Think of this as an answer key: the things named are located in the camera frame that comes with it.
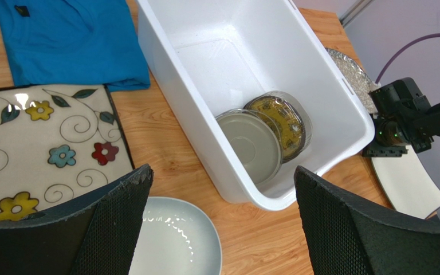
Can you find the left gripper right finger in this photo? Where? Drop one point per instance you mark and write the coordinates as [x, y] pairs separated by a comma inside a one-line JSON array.
[[348, 234]]

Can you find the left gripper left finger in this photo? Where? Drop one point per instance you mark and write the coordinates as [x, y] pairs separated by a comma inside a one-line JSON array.
[[95, 233]]

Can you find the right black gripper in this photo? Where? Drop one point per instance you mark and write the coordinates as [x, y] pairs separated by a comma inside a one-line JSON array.
[[398, 104]]

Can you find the white rectangular plate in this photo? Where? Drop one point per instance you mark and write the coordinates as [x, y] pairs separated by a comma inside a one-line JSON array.
[[407, 184]]

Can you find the large white oval plate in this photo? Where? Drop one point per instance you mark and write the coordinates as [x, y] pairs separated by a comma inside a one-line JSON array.
[[176, 237]]

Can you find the yellow patterned round plate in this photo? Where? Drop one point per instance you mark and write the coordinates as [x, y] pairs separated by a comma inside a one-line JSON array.
[[281, 126]]

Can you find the clear round glass plate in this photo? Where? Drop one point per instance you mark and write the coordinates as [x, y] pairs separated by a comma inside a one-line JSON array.
[[304, 114]]

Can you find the grey speckled saucer plate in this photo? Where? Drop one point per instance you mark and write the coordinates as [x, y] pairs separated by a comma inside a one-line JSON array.
[[255, 140]]

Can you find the white plastic bin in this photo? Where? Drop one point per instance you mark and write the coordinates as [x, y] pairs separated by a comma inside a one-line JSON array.
[[209, 57]]

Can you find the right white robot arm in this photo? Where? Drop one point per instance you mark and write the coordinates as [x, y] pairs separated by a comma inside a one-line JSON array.
[[429, 125]]

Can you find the speckled round ceramic plate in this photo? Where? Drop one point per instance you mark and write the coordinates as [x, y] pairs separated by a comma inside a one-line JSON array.
[[358, 79]]

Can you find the floral square plate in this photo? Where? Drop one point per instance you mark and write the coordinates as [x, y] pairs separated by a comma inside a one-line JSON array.
[[57, 142]]

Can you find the folded blue cloth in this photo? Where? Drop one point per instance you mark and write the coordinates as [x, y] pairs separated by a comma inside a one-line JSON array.
[[73, 42]]

